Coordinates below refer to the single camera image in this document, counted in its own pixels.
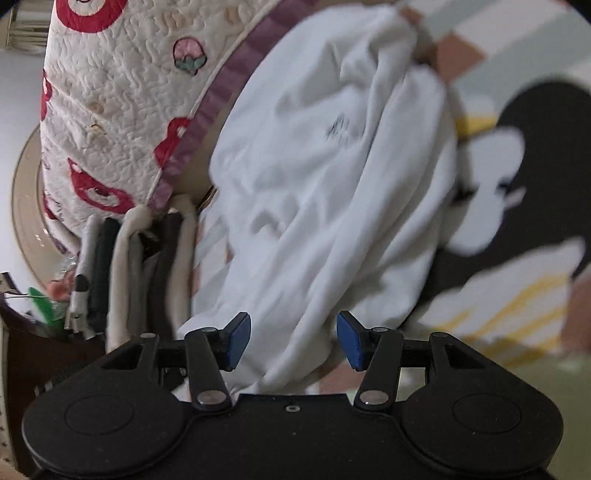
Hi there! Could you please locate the dark wooden nightstand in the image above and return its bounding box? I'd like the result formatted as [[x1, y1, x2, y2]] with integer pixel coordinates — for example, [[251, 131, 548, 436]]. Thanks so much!
[[1, 272, 104, 476]]

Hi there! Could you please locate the beige wooden bed frame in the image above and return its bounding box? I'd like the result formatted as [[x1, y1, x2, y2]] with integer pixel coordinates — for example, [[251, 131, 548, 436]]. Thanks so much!
[[173, 103, 233, 204]]

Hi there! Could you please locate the round beige floor rug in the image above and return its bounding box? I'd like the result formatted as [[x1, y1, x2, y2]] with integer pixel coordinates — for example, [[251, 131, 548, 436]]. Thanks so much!
[[11, 127, 65, 287]]

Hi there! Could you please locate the white red quilted blanket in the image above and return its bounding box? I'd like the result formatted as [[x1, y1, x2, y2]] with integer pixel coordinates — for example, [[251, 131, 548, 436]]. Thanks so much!
[[40, 1, 315, 253]]

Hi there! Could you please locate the white t-shirt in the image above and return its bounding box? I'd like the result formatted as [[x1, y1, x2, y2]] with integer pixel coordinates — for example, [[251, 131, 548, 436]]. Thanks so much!
[[181, 4, 457, 394]]

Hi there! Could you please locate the stack of folded clothes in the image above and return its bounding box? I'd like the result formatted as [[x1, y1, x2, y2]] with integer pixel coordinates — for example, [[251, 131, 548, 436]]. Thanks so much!
[[65, 195, 197, 352]]

